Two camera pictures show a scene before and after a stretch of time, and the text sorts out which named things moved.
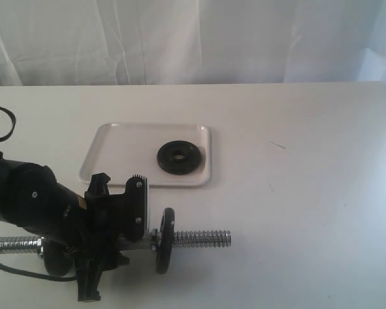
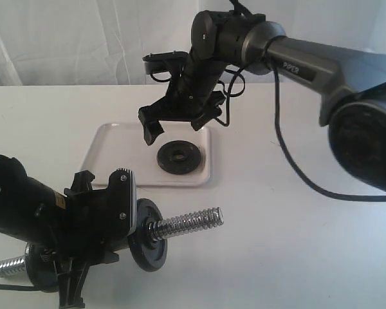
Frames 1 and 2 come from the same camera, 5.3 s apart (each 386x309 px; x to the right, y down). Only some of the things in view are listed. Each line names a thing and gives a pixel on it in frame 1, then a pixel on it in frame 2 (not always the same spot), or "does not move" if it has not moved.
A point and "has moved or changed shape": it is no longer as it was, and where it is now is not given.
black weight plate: [166, 159] does not move
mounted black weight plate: [58, 258] has moved or changed shape
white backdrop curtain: [116, 42] does not move
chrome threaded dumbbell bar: [36, 245] → [157, 230]
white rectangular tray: [123, 150] does not move
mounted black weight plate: [166, 237] → [148, 253]
